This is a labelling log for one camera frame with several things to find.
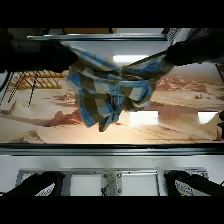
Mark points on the blue and brown checked shirt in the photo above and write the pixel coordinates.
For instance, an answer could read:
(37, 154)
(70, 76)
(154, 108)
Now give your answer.
(100, 90)

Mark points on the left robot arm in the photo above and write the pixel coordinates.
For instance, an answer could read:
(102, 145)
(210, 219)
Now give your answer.
(33, 53)

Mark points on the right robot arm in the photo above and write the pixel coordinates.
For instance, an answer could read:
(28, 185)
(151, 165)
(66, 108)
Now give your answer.
(200, 46)

